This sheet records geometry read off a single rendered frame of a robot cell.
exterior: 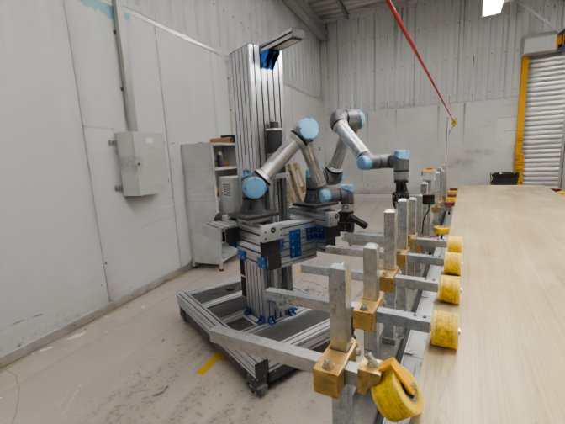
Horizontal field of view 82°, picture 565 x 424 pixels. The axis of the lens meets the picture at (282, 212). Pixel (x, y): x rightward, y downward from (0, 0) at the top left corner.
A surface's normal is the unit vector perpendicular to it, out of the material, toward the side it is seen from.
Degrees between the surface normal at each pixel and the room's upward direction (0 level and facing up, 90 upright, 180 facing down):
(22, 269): 90
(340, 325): 90
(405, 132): 90
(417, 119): 90
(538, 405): 0
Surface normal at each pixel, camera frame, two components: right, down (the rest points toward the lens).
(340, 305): -0.49, 0.18
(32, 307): 0.92, 0.02
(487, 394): -0.05, -0.98
